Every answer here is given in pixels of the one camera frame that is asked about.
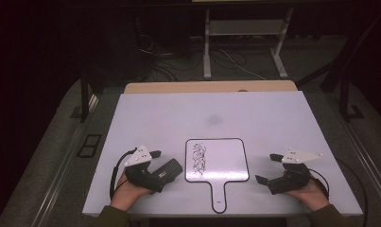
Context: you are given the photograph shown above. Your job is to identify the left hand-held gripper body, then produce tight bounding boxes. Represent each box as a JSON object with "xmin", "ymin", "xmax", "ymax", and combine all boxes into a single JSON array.
[{"xmin": 125, "ymin": 144, "xmax": 165, "ymax": 190}]

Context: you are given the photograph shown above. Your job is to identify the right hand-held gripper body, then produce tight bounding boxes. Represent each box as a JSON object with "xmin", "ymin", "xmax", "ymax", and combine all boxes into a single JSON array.
[{"xmin": 268, "ymin": 148, "xmax": 323, "ymax": 195}]

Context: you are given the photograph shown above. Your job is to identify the black whiteboard eraser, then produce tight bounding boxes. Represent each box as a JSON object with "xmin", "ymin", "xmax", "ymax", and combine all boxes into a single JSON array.
[{"xmin": 150, "ymin": 158, "xmax": 183, "ymax": 187}]

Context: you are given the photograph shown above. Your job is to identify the small whiteboard with handle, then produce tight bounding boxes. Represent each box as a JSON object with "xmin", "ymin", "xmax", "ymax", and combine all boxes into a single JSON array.
[{"xmin": 184, "ymin": 137, "xmax": 251, "ymax": 215}]

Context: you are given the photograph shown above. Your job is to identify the person's left hand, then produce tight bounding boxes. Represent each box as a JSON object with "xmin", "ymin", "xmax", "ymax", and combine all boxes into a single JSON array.
[{"xmin": 111, "ymin": 172, "xmax": 153, "ymax": 212}]

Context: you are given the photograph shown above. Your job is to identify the person's right hand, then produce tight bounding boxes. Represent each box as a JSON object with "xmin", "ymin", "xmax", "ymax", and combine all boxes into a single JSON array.
[{"xmin": 286, "ymin": 179, "xmax": 330, "ymax": 212}]

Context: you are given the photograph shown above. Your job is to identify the wooden table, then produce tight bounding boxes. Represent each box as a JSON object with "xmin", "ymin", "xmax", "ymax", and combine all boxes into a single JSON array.
[{"xmin": 124, "ymin": 79, "xmax": 298, "ymax": 95}]

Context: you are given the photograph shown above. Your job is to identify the white metal stand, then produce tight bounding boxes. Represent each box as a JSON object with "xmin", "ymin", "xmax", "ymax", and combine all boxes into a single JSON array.
[{"xmin": 202, "ymin": 8, "xmax": 295, "ymax": 79}]

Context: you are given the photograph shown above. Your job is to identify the left hand-held gripper cable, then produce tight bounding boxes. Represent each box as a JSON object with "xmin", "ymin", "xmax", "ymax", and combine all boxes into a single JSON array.
[{"xmin": 109, "ymin": 147, "xmax": 139, "ymax": 201}]

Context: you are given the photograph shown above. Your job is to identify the hand-held gripper cable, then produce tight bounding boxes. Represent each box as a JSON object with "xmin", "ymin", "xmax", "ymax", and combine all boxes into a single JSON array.
[
  {"xmin": 307, "ymin": 157, "xmax": 369, "ymax": 227},
  {"xmin": 109, "ymin": 147, "xmax": 139, "ymax": 201}
]

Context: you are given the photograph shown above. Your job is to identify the right hand-held gripper cable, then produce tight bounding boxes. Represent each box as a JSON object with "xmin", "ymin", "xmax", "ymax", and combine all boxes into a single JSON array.
[{"xmin": 307, "ymin": 157, "xmax": 369, "ymax": 227}]

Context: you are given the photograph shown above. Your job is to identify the metal floor rail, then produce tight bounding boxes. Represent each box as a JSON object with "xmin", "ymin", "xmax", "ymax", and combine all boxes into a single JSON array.
[
  {"xmin": 323, "ymin": 93, "xmax": 381, "ymax": 204},
  {"xmin": 29, "ymin": 94, "xmax": 100, "ymax": 227}
]

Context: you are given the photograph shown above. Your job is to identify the tangle of black floor cables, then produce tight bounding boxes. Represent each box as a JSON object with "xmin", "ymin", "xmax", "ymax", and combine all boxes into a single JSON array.
[{"xmin": 135, "ymin": 32, "xmax": 208, "ymax": 83}]

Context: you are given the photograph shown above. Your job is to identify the black metal frame stand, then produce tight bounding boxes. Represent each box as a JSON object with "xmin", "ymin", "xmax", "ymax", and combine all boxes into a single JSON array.
[
  {"xmin": 79, "ymin": 67, "xmax": 100, "ymax": 124},
  {"xmin": 320, "ymin": 74, "xmax": 366, "ymax": 123}
]

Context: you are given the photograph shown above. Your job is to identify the white floor cable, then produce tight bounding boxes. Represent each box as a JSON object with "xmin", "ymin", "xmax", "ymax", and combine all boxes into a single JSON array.
[{"xmin": 216, "ymin": 46, "xmax": 268, "ymax": 81}]

